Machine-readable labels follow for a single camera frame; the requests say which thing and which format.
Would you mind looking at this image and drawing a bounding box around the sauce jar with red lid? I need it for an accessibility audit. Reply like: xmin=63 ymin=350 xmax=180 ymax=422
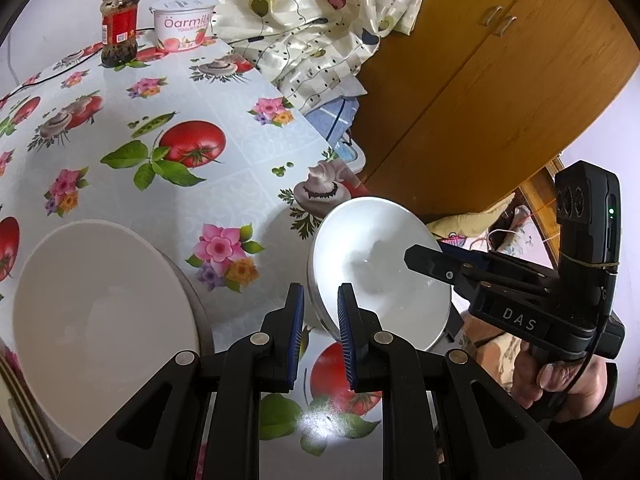
xmin=99 ymin=0 xmax=144 ymax=69

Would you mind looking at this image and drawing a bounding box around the cream printed curtain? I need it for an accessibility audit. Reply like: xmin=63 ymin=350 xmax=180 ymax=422
xmin=202 ymin=0 xmax=442 ymax=117

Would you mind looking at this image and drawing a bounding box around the fruit and flower printed tablecloth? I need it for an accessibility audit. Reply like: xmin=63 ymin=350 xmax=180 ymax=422
xmin=0 ymin=25 xmax=451 ymax=480

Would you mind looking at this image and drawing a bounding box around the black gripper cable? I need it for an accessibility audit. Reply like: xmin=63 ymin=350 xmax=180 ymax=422
xmin=542 ymin=280 xmax=614 ymax=411

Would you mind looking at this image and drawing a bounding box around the yellow printed cushion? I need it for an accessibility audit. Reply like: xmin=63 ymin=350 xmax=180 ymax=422
xmin=427 ymin=194 xmax=519 ymax=254

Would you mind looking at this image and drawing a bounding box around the black power cable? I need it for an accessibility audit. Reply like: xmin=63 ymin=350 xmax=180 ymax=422
xmin=0 ymin=26 xmax=157 ymax=104

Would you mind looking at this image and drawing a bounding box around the white yogurt cup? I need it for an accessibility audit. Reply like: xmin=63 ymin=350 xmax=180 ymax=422
xmin=149 ymin=0 xmax=220 ymax=54

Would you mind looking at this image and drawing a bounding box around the white bowl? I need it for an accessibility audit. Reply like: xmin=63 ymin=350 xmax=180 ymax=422
xmin=307 ymin=196 xmax=452 ymax=354
xmin=11 ymin=219 xmax=202 ymax=447

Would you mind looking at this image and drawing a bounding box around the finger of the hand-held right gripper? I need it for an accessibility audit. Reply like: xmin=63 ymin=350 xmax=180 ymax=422
xmin=403 ymin=243 xmax=557 ymax=302
xmin=437 ymin=240 xmax=489 ymax=264

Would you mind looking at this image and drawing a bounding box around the person's right hand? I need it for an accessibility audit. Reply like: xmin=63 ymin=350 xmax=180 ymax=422
xmin=510 ymin=337 xmax=614 ymax=424

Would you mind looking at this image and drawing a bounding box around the wooden cabinet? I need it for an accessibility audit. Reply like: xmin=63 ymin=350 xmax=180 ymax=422
xmin=349 ymin=0 xmax=640 ymax=222

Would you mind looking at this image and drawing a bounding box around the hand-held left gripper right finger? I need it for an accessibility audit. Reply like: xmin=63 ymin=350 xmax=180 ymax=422
xmin=337 ymin=282 xmax=583 ymax=480

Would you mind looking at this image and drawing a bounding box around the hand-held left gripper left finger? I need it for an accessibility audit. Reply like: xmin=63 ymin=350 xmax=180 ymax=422
xmin=57 ymin=282 xmax=306 ymax=480

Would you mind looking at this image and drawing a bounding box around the blue checked cloth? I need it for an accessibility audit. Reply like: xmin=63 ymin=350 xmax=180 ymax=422
xmin=304 ymin=95 xmax=362 ymax=147

